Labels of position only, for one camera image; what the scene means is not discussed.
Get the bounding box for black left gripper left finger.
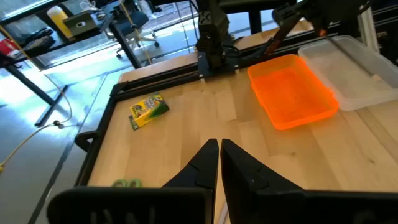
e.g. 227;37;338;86
161;138;220;191

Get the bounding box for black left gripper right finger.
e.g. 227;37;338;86
220;138;305;224

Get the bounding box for green handled scissors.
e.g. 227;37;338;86
111;177;144;189

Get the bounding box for yellow green crayon box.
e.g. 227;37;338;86
128;93;171;132

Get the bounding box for orange pencil box lid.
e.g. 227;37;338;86
247;54;340;131

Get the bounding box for black office desk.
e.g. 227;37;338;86
0;0;147;128

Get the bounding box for clear plastic pencil box base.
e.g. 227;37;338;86
297;34;398;112

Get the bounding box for blue office chair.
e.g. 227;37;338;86
113;9;161;60

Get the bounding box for grey box on desk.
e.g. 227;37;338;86
62;10;100;37

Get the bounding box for yellow bottle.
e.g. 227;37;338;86
46;5;74;39

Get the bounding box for black bag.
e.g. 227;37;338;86
13;27;57;54

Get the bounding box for red object on desk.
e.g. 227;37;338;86
0;37;19;58

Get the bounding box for black aluminium table frame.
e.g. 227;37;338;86
73;0;398;188

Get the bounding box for floor cable with black knot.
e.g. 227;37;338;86
0;73;74;174

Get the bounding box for yellow hanging cord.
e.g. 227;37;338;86
118;0;154;66

